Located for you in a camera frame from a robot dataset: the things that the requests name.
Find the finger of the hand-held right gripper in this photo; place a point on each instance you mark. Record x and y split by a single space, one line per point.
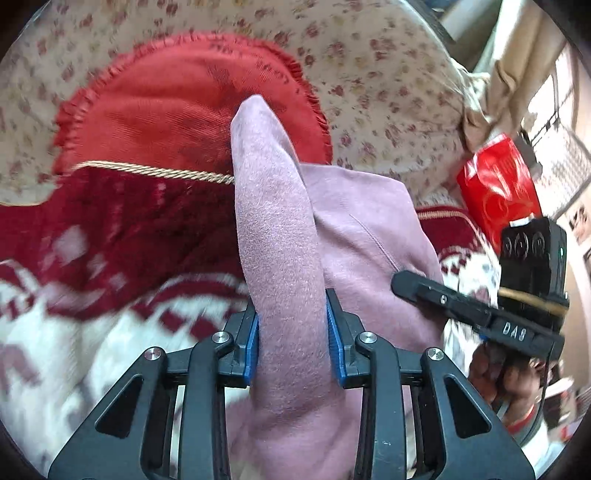
434 293

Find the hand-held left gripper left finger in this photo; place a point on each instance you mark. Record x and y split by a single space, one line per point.
250 350

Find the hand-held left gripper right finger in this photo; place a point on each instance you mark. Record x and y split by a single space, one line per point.
336 346

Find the mauve knit garment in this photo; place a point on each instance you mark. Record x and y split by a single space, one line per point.
281 258

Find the person's right hand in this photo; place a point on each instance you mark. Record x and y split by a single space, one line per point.
508 383

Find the red glossy bag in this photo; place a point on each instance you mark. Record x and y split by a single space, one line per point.
498 184

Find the dark red and white blanket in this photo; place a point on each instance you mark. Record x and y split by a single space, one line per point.
115 258

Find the beige curtain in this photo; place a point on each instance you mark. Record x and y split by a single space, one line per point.
503 78

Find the floral sofa cushion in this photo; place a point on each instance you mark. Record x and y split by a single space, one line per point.
369 69

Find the red ruffled round cushion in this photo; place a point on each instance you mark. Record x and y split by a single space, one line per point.
161 115

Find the window frame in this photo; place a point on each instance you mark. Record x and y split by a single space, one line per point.
570 138

